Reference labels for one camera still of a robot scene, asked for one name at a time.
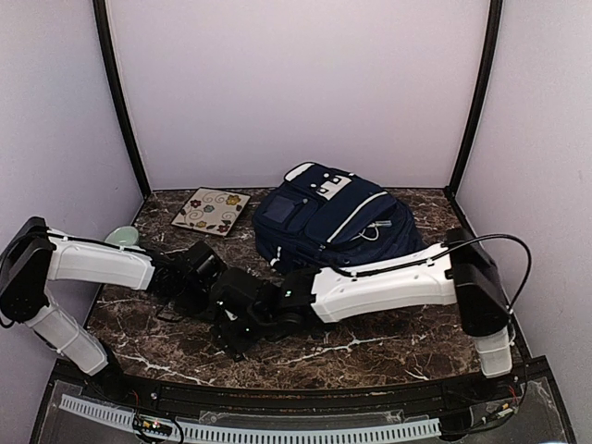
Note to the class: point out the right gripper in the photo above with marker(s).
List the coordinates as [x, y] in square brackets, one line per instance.
[232, 341]

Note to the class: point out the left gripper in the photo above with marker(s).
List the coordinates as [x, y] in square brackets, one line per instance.
[209, 313]

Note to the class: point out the navy blue student backpack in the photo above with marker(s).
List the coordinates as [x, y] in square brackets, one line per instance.
[314, 216]

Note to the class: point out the white charger with cable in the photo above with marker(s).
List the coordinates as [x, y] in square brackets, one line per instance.
[372, 231]

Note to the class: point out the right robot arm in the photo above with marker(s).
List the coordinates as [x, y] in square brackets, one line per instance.
[456, 271]

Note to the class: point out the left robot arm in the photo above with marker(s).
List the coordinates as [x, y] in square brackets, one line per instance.
[39, 255]

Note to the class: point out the pale green ceramic bowl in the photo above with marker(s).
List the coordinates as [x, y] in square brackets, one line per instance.
[125, 236]

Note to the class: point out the grey slotted cable duct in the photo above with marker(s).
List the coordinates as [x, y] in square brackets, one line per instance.
[214, 427]

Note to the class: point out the left black frame post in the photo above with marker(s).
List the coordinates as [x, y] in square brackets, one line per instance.
[117, 95]

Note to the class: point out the black frame post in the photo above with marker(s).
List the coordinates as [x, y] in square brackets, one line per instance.
[117, 95]
[479, 96]

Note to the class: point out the right black frame post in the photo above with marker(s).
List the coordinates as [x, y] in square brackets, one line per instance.
[479, 96]

